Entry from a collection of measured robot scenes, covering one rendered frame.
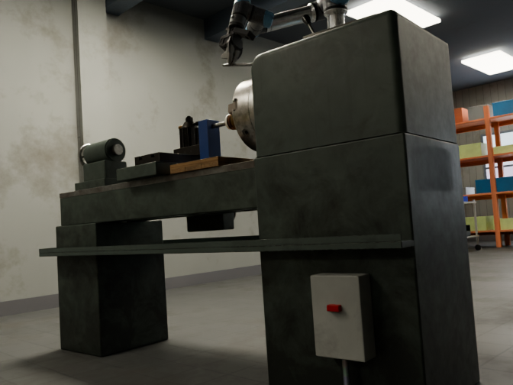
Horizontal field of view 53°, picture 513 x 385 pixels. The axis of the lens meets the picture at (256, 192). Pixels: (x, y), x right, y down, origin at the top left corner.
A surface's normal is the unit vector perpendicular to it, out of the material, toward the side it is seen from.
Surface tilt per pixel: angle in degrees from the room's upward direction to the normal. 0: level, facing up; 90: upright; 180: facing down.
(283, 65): 90
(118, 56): 90
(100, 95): 90
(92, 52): 90
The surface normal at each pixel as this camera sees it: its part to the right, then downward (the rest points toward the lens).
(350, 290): -0.65, 0.00
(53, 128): 0.71, -0.09
